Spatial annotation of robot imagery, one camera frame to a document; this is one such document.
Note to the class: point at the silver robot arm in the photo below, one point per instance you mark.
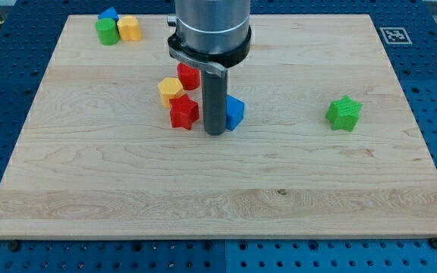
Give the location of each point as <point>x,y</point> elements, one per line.
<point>211,36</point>

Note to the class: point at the yellow hexagon block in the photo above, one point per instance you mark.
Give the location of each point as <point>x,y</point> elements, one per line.
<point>170,88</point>

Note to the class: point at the green star block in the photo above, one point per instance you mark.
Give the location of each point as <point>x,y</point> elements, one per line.
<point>343,114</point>

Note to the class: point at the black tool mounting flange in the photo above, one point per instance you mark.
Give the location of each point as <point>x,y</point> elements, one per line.
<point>217,64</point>

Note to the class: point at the blue triangle block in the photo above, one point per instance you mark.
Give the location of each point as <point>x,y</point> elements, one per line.
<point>109,13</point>

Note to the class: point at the blue cube block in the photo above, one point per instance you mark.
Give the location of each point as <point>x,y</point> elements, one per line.
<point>234,112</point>

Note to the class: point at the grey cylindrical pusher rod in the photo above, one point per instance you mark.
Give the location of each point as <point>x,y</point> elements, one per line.
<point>214,100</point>

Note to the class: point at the yellow heart block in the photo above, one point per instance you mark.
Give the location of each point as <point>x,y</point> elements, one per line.
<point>129,28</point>

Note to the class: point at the wooden board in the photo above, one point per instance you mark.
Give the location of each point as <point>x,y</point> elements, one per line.
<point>97,158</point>

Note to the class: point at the green cylinder block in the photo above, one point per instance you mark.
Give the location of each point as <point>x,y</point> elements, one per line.
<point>107,31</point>

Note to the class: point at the red cylinder block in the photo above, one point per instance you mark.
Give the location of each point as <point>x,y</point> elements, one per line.
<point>188,76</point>

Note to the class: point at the red star block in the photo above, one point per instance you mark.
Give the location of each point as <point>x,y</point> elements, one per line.
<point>184,112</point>

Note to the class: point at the white fiducial marker tag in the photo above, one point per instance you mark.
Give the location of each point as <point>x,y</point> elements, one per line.
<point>395,36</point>

